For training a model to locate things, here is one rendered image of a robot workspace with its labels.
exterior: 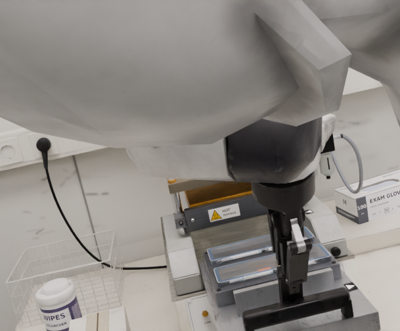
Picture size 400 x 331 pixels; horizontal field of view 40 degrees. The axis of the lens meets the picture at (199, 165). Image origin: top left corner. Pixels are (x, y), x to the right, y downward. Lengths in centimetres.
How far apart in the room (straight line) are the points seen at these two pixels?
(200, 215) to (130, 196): 60
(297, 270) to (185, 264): 37
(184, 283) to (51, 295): 38
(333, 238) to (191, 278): 27
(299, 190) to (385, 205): 95
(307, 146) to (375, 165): 130
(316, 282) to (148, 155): 42
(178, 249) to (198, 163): 55
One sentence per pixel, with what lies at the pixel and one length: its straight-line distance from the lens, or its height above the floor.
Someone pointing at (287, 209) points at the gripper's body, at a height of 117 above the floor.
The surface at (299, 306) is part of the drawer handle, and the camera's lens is 77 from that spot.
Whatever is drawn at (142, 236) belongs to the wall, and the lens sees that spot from 168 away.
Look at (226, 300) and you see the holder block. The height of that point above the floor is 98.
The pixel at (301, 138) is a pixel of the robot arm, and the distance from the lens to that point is 48.
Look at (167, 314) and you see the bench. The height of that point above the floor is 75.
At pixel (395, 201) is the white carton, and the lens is 158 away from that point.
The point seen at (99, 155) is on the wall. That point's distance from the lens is 162.
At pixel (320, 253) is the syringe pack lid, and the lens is 92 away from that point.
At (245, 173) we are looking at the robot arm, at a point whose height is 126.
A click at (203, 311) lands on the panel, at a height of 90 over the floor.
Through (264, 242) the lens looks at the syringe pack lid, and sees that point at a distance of 98.
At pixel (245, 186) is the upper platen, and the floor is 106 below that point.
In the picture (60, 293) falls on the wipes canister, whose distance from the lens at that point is 128.
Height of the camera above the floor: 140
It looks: 14 degrees down
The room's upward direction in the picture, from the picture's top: 12 degrees counter-clockwise
